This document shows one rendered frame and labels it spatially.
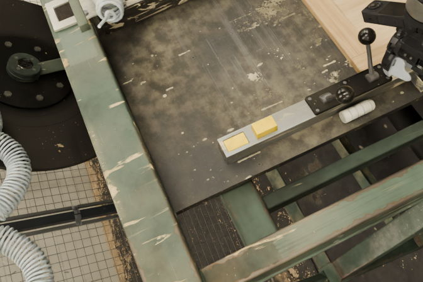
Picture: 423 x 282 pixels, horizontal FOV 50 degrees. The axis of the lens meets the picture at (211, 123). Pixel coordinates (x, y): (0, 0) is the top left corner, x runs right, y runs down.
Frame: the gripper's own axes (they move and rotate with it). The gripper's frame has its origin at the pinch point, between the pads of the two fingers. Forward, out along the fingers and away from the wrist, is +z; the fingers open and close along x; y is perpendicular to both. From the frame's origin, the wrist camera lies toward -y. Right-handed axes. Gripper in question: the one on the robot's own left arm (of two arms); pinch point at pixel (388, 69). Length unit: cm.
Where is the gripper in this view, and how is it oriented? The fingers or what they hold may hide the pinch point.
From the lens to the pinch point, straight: 104.1
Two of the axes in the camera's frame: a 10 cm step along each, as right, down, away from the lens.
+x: 7.1, -6.5, 2.7
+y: 7.0, 5.9, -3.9
